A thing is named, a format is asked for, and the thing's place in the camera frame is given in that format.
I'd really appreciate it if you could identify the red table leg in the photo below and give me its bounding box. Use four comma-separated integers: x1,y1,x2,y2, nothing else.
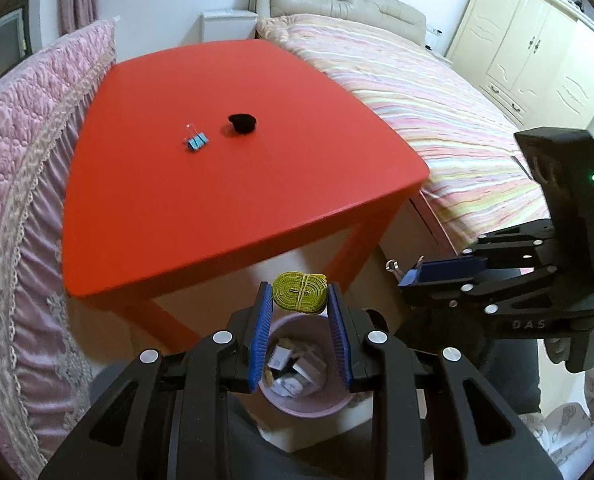
324,186,420,292

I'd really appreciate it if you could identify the striped bed sheet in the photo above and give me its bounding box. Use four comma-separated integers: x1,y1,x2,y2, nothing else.
257,14,548,252

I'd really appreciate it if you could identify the dark framed window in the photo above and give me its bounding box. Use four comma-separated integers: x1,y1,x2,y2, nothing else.
0,0,32,79

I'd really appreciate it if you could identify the person black trouser leg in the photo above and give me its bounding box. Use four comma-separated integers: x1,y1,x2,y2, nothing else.
88,309,543,480

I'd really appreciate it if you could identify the pink quilted bed cover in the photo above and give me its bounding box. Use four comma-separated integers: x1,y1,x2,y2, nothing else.
0,21,116,479

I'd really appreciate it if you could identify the white nightstand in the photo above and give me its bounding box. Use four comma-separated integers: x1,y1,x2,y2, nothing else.
200,9,258,42

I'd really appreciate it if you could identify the cream wardrobe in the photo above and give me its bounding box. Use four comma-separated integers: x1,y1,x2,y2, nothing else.
446,0,594,129

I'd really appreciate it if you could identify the black hair tie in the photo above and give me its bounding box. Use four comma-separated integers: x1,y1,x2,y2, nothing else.
226,112,258,137

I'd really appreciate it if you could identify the blue binder clip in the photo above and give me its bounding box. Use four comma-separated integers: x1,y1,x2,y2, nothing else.
184,124,209,153

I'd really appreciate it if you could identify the right grey gloved hand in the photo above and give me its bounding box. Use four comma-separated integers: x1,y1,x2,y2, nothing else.
544,332,594,373

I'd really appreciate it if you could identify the beige leather headboard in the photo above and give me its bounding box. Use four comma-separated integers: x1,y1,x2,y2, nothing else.
248,0,426,47

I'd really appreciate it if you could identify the pink trash bin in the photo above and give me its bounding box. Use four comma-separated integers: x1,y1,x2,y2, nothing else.
259,313,353,418

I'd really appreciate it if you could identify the crumpled trash in bin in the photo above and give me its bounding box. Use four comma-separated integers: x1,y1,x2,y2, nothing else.
262,338,327,399

